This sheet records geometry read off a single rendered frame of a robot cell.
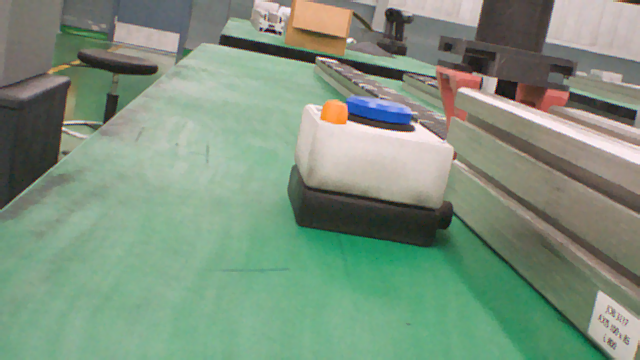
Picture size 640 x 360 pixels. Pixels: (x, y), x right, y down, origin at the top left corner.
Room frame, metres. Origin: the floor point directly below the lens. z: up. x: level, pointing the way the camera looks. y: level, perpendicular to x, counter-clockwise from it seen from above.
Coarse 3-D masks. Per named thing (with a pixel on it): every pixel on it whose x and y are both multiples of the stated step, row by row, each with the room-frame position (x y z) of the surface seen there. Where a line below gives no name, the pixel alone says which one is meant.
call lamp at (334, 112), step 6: (330, 102) 0.46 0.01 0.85; (336, 102) 0.46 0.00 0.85; (324, 108) 0.46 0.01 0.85; (330, 108) 0.46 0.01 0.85; (336, 108) 0.46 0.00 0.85; (342, 108) 0.46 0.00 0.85; (324, 114) 0.46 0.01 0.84; (330, 114) 0.46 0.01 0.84; (336, 114) 0.46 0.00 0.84; (342, 114) 0.46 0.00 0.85; (324, 120) 0.46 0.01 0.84; (330, 120) 0.46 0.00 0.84; (336, 120) 0.46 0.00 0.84; (342, 120) 0.46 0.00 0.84
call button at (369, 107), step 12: (360, 96) 0.51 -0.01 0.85; (348, 108) 0.49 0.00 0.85; (360, 108) 0.49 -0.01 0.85; (372, 108) 0.48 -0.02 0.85; (384, 108) 0.48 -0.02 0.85; (396, 108) 0.49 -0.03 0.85; (408, 108) 0.50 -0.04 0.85; (384, 120) 0.49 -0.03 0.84; (396, 120) 0.49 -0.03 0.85; (408, 120) 0.49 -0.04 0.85
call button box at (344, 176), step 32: (320, 128) 0.46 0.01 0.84; (352, 128) 0.46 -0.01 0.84; (384, 128) 0.48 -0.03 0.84; (416, 128) 0.52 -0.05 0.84; (320, 160) 0.46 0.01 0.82; (352, 160) 0.46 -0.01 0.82; (384, 160) 0.46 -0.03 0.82; (416, 160) 0.47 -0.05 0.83; (448, 160) 0.47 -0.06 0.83; (288, 192) 0.52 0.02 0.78; (320, 192) 0.46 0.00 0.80; (352, 192) 0.46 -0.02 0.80; (384, 192) 0.46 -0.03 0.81; (416, 192) 0.47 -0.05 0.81; (320, 224) 0.46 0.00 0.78; (352, 224) 0.46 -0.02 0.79; (384, 224) 0.46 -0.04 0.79; (416, 224) 0.47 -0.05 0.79; (448, 224) 0.50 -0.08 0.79
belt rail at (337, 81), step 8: (320, 64) 1.69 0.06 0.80; (320, 72) 1.67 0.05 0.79; (328, 72) 1.60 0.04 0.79; (336, 72) 1.45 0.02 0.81; (328, 80) 1.54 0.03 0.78; (336, 80) 1.48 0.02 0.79; (344, 80) 1.36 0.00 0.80; (336, 88) 1.42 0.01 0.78; (344, 88) 1.34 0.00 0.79; (352, 88) 1.27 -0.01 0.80; (360, 88) 1.20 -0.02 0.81; (368, 96) 1.13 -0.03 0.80
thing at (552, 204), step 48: (480, 96) 0.58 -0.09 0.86; (480, 144) 0.55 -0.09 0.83; (528, 144) 0.50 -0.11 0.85; (576, 144) 0.42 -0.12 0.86; (624, 144) 0.40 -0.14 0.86; (480, 192) 0.53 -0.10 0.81; (528, 192) 0.46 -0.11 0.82; (576, 192) 0.40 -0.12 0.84; (624, 192) 0.38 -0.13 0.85; (528, 240) 0.44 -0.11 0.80; (576, 240) 0.41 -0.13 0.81; (624, 240) 0.35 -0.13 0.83; (576, 288) 0.38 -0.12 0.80; (624, 288) 0.34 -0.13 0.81; (624, 336) 0.33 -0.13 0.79
